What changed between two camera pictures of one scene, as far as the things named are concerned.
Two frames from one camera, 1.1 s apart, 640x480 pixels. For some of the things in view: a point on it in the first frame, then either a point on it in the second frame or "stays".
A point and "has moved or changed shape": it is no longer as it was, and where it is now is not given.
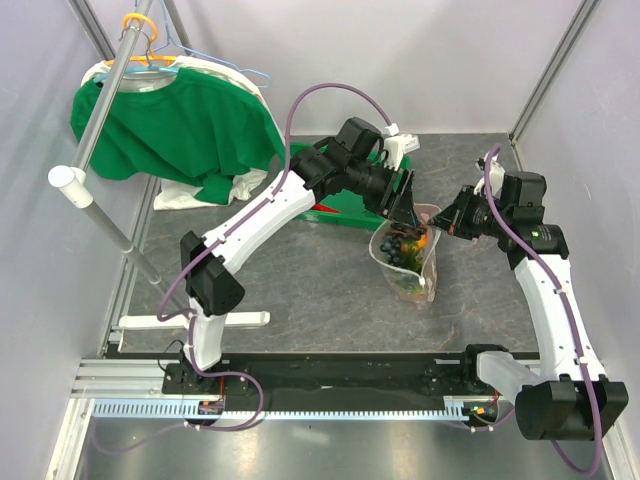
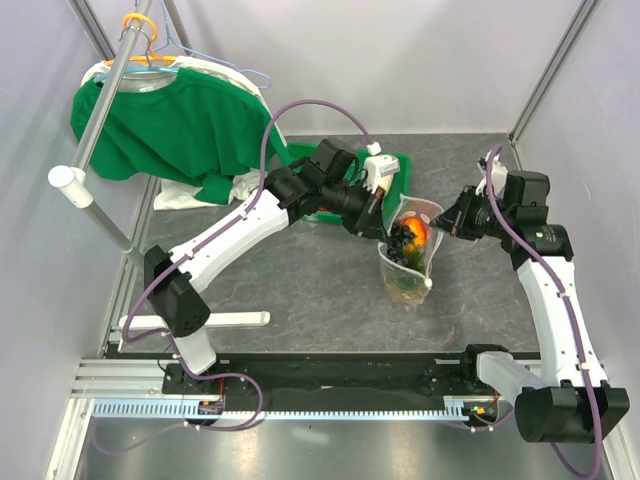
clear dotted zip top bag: (409, 255) stays
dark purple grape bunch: (392, 248) has moved or changed shape
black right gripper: (454, 218) stays
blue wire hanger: (204, 57) stays
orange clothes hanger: (144, 60) stays
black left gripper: (399, 206) → (369, 221)
